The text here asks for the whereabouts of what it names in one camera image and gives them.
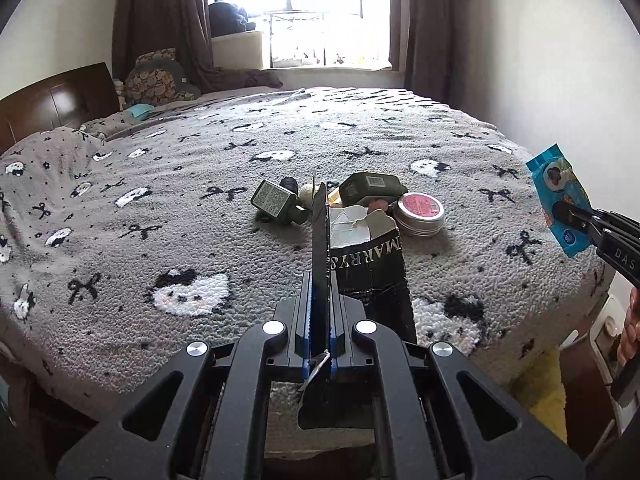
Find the dark grey cushion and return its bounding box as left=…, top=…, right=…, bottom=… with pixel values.
left=134, top=56, right=202, bottom=102

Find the white cabinet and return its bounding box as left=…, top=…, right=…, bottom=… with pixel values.
left=590, top=290, right=631, bottom=386

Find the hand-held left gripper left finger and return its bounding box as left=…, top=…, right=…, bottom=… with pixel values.
left=56, top=270, right=321, bottom=480

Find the brown patterned cushion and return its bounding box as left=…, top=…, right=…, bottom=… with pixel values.
left=123, top=48, right=186, bottom=107

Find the black Marry paper bag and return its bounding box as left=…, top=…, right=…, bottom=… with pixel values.
left=298, top=170, right=418, bottom=428

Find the white storage box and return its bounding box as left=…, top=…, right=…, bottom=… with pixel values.
left=211, top=30, right=264, bottom=70

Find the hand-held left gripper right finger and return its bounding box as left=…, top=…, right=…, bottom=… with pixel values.
left=329, top=294, right=586, bottom=480

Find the olive green flat bottle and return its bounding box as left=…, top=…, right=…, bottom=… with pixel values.
left=339, top=172, right=408, bottom=207

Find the beige bed sheet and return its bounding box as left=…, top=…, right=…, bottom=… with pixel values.
left=165, top=85, right=283, bottom=112

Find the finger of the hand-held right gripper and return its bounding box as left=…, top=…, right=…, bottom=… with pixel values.
left=552, top=200, right=608, bottom=248

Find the dark green labelled bottle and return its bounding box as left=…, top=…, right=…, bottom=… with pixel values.
left=250, top=179, right=308, bottom=225

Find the brown curtain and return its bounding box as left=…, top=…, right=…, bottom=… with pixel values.
left=389, top=0, right=458, bottom=106
left=112, top=0, right=283, bottom=93

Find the brown wooden headboard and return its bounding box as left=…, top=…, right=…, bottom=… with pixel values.
left=0, top=62, right=121, bottom=156

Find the round tin pink label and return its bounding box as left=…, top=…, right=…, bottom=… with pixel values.
left=394, top=191, right=446, bottom=237

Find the grey printed blanket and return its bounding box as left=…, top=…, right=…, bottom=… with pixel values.
left=0, top=86, right=616, bottom=426

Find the yellow rug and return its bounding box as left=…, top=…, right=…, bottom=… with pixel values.
left=507, top=350, right=568, bottom=443

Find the person's right hand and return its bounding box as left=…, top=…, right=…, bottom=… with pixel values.
left=617, top=287, right=640, bottom=366

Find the metal drying rack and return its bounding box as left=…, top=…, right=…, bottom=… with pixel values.
left=262, top=10, right=361, bottom=66

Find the blue wet wipes packet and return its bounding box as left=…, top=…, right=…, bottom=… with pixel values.
left=525, top=144, right=593, bottom=259

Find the grey printed pillow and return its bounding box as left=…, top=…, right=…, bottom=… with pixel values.
left=80, top=109, right=166, bottom=141

